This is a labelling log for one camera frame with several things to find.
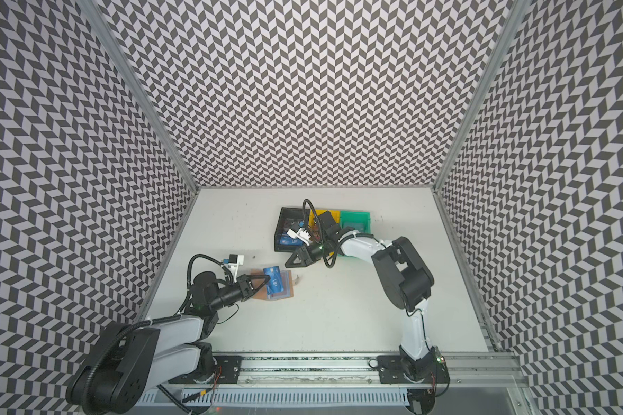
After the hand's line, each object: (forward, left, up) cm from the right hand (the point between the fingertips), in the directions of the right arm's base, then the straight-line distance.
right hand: (291, 268), depth 84 cm
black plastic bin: (+26, +4, -7) cm, 28 cm away
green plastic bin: (+25, -25, -7) cm, 36 cm away
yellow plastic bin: (+9, -7, +15) cm, 19 cm away
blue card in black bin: (+15, +4, -7) cm, 17 cm away
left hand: (-4, +6, 0) cm, 8 cm away
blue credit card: (-5, +5, 0) cm, 7 cm away
